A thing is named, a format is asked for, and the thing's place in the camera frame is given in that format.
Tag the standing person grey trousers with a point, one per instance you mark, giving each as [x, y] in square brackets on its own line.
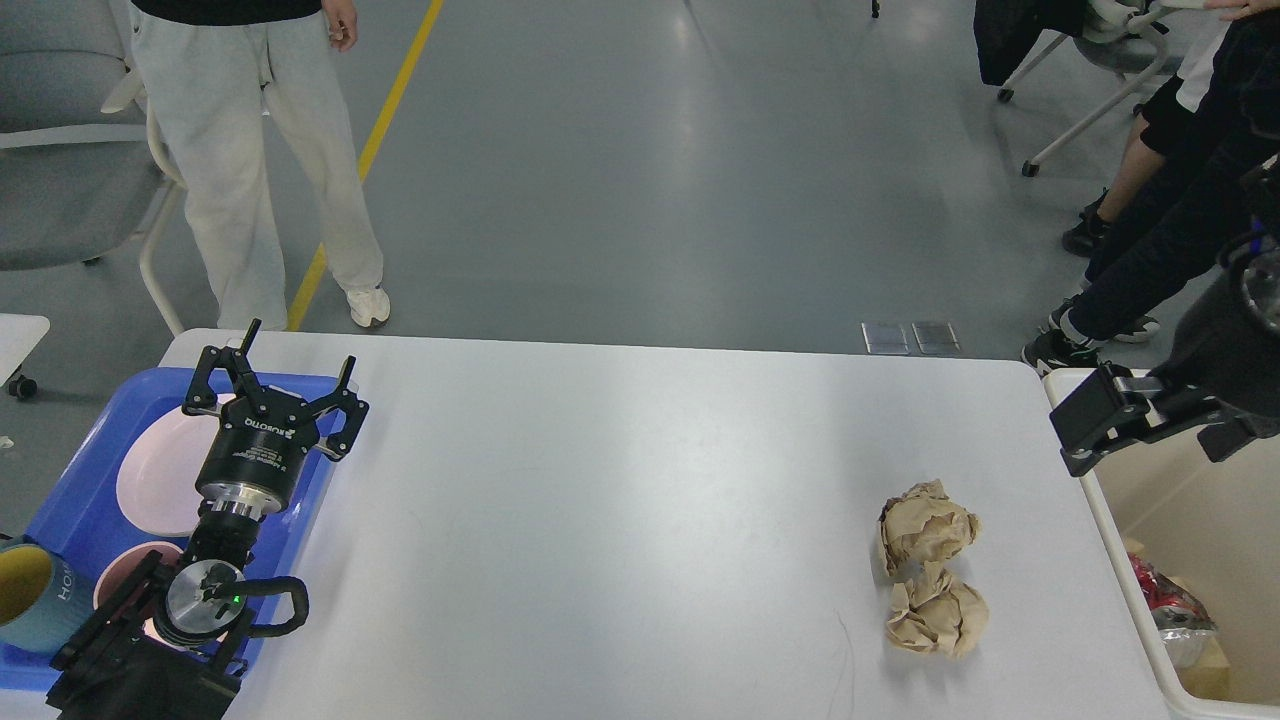
[213, 70]

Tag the brown paper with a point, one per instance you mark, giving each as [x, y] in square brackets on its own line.
[923, 525]
[936, 612]

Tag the white side table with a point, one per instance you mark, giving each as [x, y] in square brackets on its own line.
[20, 334]

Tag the pink plate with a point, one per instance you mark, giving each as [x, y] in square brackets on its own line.
[155, 485]

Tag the seated person black clothes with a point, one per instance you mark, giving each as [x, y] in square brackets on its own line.
[1160, 126]

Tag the pink mug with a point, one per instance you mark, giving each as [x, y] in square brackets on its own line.
[119, 570]

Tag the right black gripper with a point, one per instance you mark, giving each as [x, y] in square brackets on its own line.
[1225, 348]

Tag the small foil piece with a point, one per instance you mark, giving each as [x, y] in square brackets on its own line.
[1185, 643]

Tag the crushed red can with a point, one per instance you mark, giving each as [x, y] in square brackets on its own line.
[1172, 606]

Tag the white rolling chair left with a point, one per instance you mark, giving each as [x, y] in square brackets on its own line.
[83, 169]

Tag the standing person dark jeans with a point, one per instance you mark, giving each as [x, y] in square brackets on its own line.
[1173, 228]

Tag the white plastic bin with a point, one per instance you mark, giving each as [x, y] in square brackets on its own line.
[1214, 526]

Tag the teal mug yellow inside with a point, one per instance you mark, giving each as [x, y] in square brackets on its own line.
[45, 599]

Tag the office chair with jacket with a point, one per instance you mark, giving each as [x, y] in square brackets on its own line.
[1128, 39]

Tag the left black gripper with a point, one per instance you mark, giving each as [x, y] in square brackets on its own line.
[255, 455]

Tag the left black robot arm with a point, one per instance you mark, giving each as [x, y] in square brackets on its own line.
[109, 669]

